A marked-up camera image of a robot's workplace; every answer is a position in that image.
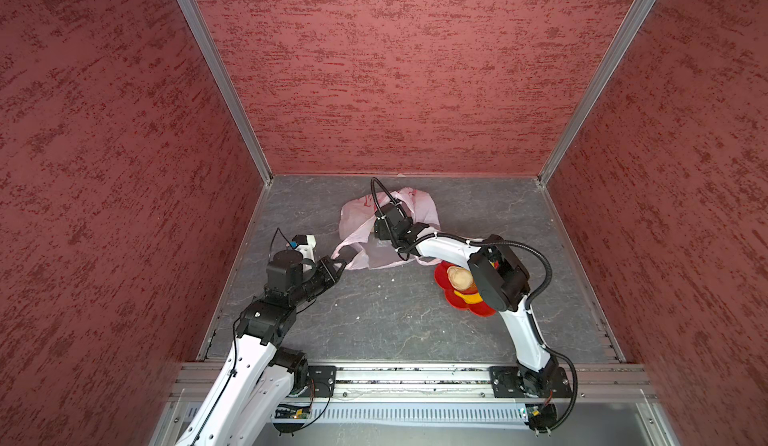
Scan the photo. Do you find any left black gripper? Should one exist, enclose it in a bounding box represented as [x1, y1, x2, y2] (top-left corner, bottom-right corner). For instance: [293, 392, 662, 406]
[290, 256, 347, 306]

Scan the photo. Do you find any pink plastic bag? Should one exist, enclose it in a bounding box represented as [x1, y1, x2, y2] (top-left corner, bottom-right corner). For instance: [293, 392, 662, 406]
[331, 188, 440, 271]

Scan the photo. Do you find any beige fake fruit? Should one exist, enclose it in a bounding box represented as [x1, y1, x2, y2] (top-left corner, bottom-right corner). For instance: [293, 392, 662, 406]
[446, 266, 475, 292]

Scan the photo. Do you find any yellow fake banana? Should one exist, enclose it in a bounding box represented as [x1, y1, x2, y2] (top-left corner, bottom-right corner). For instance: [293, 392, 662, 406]
[453, 290, 483, 305]

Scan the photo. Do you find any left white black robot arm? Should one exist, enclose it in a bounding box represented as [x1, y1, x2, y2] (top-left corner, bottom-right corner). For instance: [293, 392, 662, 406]
[176, 249, 347, 445]

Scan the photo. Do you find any red flower-shaped bowl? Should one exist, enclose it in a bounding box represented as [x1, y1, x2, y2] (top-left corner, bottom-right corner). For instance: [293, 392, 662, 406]
[434, 262, 496, 318]

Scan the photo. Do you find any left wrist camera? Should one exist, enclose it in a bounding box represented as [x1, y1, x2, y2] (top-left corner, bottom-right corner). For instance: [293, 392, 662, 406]
[265, 235, 317, 294]

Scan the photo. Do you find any right black corrugated cable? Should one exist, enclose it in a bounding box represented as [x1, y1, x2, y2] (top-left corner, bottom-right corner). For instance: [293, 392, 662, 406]
[369, 177, 578, 432]

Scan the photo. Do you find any white slotted cable duct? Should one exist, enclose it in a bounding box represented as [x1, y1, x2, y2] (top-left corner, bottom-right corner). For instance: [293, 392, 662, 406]
[318, 402, 528, 428]

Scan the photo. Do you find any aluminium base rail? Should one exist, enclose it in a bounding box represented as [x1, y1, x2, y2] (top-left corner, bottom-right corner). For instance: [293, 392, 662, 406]
[167, 361, 658, 402]

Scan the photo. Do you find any left aluminium corner post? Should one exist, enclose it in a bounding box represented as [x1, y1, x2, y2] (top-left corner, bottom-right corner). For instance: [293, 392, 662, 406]
[176, 0, 274, 187]

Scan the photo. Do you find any aluminium corner post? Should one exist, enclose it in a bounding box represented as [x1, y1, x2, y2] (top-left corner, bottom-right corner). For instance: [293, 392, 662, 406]
[538, 0, 658, 189]
[176, 0, 274, 187]

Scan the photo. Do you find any right aluminium corner post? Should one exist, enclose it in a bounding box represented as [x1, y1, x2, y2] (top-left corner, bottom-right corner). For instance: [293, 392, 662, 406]
[538, 0, 658, 189]

